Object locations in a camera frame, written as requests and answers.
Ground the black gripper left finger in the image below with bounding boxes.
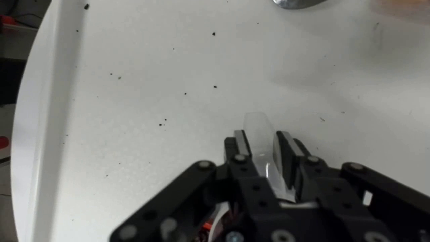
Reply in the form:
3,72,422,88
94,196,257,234
109,129,288,242

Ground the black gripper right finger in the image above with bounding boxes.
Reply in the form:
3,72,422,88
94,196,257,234
273,130,430,242

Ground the metal spoon with red handle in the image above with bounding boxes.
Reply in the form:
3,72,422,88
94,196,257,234
273,0,328,10

